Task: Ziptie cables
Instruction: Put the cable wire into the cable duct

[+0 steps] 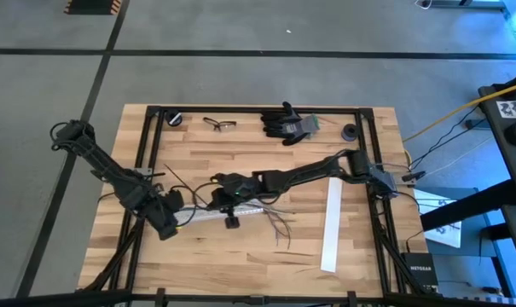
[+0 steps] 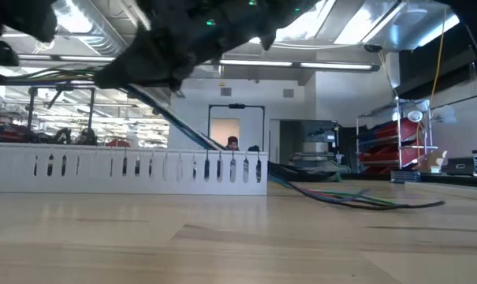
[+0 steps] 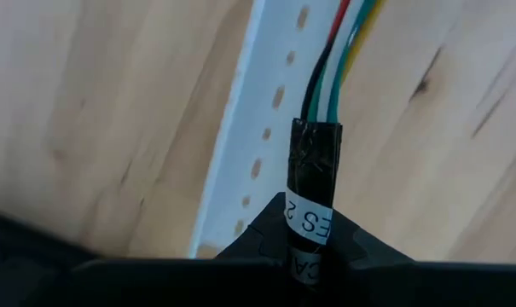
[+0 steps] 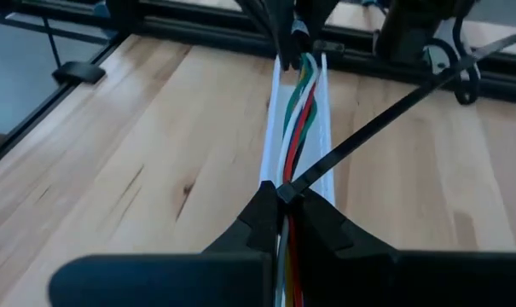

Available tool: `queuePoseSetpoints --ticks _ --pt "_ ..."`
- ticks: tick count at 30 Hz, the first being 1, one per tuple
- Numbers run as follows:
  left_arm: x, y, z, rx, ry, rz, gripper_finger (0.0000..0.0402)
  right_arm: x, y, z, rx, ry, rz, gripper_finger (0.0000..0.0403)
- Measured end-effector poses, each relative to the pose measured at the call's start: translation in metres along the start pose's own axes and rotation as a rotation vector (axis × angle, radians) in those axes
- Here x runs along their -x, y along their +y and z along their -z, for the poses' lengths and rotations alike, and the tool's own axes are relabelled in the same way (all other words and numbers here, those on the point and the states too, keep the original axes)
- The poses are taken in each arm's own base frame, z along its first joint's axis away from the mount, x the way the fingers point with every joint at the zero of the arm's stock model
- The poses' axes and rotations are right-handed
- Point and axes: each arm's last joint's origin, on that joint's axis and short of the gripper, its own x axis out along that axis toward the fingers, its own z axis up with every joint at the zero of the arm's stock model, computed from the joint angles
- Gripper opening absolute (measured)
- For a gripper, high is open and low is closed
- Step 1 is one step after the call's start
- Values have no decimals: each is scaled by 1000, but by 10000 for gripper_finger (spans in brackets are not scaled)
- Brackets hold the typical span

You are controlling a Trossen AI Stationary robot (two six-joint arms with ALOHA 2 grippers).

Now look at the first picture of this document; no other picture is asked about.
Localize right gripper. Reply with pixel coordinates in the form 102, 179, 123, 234
209, 172, 265, 229

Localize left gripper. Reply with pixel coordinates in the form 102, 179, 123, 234
144, 190, 185, 241

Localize white duct cover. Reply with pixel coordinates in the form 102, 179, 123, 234
320, 177, 345, 274

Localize clear safety glasses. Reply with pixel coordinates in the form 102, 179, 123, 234
202, 116, 238, 133

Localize black grey work glove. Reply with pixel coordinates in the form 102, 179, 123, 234
259, 101, 321, 137
264, 123, 314, 148

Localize white printed paper sheet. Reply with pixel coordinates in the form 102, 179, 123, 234
412, 187, 463, 250

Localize black orange striped mat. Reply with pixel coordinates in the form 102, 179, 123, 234
63, 0, 124, 16

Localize white printed label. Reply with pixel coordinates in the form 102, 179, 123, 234
495, 100, 516, 120

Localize black aluminium table frame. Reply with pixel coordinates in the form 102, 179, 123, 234
0, 105, 516, 307

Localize black Netgear network switch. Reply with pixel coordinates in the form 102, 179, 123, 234
400, 252, 440, 295

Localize yellow hanging cord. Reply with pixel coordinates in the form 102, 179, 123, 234
402, 79, 516, 144

